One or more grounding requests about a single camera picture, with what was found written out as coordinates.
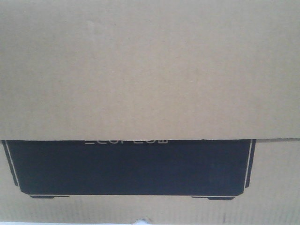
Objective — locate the brown cardboard box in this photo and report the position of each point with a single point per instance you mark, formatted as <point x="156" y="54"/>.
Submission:
<point x="149" y="70"/>

